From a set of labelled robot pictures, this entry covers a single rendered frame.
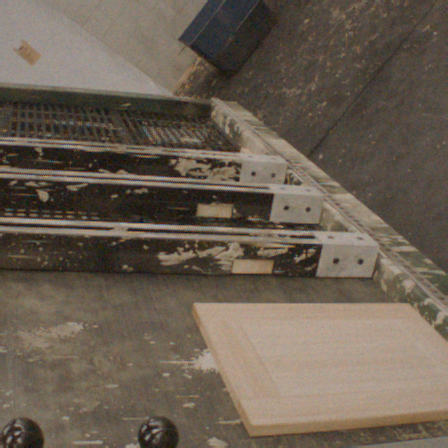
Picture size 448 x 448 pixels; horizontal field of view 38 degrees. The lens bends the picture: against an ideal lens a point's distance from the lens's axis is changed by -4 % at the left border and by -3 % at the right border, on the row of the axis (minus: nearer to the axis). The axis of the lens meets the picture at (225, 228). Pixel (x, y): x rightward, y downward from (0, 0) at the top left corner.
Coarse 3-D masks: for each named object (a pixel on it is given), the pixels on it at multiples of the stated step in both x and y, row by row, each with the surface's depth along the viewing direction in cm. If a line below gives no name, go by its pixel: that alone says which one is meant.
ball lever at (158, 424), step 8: (160, 416) 58; (144, 424) 58; (152, 424) 57; (160, 424) 57; (168, 424) 58; (144, 432) 57; (152, 432) 57; (160, 432) 57; (168, 432) 57; (176, 432) 58; (144, 440) 57; (152, 440) 57; (160, 440) 57; (168, 440) 57; (176, 440) 58
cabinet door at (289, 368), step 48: (240, 336) 101; (288, 336) 104; (336, 336) 106; (384, 336) 109; (432, 336) 111; (240, 384) 89; (288, 384) 92; (336, 384) 93; (384, 384) 95; (432, 384) 97; (288, 432) 84
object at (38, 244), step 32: (0, 224) 113; (32, 224) 114; (64, 224) 116; (96, 224) 118; (128, 224) 121; (0, 256) 111; (32, 256) 113; (64, 256) 114; (96, 256) 116; (128, 256) 118; (160, 256) 119; (192, 256) 121; (224, 256) 123; (256, 256) 125; (288, 256) 127; (320, 256) 128; (352, 256) 130
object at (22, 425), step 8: (8, 424) 54; (16, 424) 54; (24, 424) 54; (32, 424) 54; (8, 432) 53; (16, 432) 53; (24, 432) 53; (32, 432) 54; (40, 432) 54; (0, 440) 54; (8, 440) 53; (16, 440) 53; (24, 440) 53; (32, 440) 53; (40, 440) 54
